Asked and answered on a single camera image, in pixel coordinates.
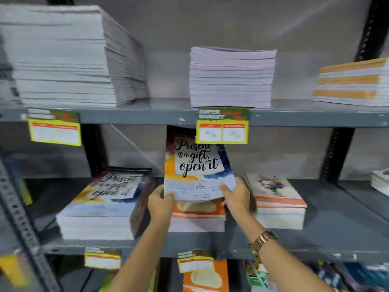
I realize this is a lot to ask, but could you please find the orange notebook with cream blot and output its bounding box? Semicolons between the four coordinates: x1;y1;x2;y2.
182;259;230;292

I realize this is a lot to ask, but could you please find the stack of script cover books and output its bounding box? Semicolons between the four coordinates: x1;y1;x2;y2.
56;167;156;241

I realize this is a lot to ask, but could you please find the small yellow price label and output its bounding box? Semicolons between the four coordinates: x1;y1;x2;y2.
177;250;216;274
84;247;122;270

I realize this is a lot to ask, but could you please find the script print notebook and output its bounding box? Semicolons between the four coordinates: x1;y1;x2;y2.
164;126;237;202

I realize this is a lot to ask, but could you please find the grey perforated rack upright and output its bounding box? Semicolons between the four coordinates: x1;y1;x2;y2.
0;155;63;292

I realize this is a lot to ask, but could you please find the person's left forearm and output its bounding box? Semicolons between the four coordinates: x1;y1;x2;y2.
107;220;172;292

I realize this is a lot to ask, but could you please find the stack of orange spine notebooks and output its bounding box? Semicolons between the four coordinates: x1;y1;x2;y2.
311;57;389;107

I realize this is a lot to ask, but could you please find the person's right hand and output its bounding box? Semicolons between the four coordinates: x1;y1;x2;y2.
219;178;253;221

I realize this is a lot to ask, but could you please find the person's left hand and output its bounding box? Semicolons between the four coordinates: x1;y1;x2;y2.
148;184;175;224

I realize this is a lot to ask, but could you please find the yellow green price label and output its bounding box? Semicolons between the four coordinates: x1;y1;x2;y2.
27;108;82;147
196;107;250;145

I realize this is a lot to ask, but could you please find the stack of flower print notebooks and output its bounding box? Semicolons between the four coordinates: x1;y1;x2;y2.
245;173;308;231

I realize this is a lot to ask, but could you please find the black perforated rack upright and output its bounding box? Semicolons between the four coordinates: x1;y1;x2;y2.
320;0;389;183
80;124;109;177

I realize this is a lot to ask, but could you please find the grey metal shelf board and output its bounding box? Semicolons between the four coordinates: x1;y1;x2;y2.
0;98;389;128
24;177;389;265

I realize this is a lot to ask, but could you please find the stack of orange cover notebooks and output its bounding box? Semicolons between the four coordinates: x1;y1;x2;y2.
168;199;227;233

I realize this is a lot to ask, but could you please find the pile of colourful notebooks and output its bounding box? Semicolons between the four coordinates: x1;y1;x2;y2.
305;261;389;292

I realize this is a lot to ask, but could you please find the tall stack of grey notebooks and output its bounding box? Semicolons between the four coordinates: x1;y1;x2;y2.
0;4;149;108

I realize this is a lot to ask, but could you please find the yellow packet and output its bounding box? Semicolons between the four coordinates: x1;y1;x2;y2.
0;253;29;289

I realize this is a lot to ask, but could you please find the stack of pale pink notebooks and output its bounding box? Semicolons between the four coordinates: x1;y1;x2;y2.
189;46;277;109

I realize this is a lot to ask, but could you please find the gold metal wristwatch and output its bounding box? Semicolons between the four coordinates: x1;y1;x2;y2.
248;231;278;264

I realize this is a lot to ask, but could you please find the green print notebook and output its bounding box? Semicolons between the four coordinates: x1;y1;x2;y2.
244;260;275;292

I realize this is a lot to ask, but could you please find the stack of white books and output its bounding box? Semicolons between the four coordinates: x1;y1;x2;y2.
370;168;389;197

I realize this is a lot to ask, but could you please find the person's right forearm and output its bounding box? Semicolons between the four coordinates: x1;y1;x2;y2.
232;211;335;292

